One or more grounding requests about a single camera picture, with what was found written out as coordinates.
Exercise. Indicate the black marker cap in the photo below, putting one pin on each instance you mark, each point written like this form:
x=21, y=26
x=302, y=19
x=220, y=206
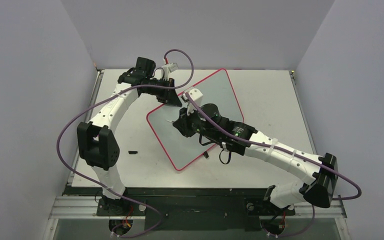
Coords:
x=132, y=152

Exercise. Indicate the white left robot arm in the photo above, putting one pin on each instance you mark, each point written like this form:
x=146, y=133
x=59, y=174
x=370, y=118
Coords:
x=96, y=141

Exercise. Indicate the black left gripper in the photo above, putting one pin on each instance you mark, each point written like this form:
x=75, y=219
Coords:
x=170, y=96

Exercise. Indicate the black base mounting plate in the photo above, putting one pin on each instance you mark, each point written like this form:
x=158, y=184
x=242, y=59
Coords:
x=189, y=209

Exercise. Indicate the aluminium frame rail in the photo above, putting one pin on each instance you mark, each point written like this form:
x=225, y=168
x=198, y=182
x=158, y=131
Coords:
x=86, y=207

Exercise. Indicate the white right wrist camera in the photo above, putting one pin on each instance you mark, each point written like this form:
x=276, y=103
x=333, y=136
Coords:
x=193, y=94

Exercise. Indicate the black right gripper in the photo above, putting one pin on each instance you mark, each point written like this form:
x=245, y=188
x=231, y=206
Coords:
x=186, y=122

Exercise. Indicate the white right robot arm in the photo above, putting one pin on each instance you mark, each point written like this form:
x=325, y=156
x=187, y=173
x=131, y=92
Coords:
x=315, y=183

